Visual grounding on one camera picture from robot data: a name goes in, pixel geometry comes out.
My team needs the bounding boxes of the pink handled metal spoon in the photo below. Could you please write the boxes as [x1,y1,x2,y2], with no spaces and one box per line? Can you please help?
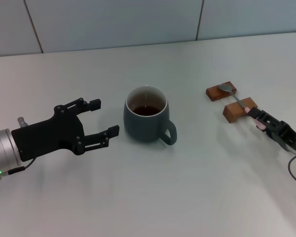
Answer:
[217,83,266,130]

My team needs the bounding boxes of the arched brown wooden block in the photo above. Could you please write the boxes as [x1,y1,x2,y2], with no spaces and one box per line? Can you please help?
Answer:
[222,97,259,123]

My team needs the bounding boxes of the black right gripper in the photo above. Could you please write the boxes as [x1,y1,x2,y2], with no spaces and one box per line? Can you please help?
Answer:
[248,107,296,154]

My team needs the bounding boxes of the dark brown coffee liquid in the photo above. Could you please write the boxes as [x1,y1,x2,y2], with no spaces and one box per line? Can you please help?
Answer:
[132,105,161,117]

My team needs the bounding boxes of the grey ceramic mug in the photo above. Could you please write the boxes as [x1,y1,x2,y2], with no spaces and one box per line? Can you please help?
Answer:
[123,85,178,146]

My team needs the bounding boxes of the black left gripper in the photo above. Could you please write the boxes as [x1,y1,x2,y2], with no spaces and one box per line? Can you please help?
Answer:
[11,98,120,162]

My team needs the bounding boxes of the thin left arm cable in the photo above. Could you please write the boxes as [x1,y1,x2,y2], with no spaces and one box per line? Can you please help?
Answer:
[3,158,37,175]

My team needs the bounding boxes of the flat brown wooden block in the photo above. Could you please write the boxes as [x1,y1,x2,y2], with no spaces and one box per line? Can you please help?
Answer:
[206,81,237,102]

